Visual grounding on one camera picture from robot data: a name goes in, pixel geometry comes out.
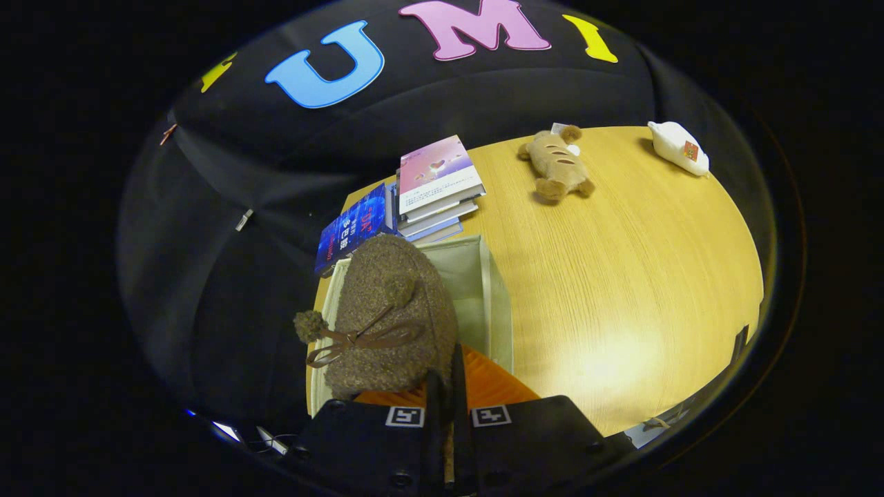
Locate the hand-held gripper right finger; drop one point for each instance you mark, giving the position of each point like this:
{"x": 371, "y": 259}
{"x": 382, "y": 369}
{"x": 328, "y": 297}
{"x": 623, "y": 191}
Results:
{"x": 535, "y": 445}

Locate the brown fuzzy slipper shoe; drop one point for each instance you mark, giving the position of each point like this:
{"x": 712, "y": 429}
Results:
{"x": 394, "y": 310}

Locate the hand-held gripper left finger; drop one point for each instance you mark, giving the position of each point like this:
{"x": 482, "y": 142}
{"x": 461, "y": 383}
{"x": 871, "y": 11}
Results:
{"x": 373, "y": 449}

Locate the pink cover book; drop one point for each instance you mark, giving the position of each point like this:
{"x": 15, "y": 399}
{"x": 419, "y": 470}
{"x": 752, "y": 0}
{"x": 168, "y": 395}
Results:
{"x": 438, "y": 172}

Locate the silver cloth clip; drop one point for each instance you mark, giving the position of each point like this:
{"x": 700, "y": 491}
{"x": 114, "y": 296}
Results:
{"x": 243, "y": 219}

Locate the pale green fabric storage box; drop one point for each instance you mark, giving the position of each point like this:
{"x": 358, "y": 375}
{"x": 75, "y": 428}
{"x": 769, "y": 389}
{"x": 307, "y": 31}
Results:
{"x": 483, "y": 304}

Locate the red cloth clip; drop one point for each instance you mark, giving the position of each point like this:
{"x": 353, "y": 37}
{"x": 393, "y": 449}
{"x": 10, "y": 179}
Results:
{"x": 168, "y": 133}

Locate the white plush toy red label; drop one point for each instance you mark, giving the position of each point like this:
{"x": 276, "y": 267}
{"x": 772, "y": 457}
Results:
{"x": 680, "y": 147}

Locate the blue cover book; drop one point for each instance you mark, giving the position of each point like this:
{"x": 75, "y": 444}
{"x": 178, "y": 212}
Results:
{"x": 352, "y": 231}

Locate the brown bread plush toy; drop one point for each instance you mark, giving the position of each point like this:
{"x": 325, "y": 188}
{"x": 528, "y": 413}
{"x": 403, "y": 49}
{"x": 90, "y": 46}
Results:
{"x": 556, "y": 166}

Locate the pale blue book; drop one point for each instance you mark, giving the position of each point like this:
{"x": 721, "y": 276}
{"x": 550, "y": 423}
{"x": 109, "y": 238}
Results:
{"x": 442, "y": 231}

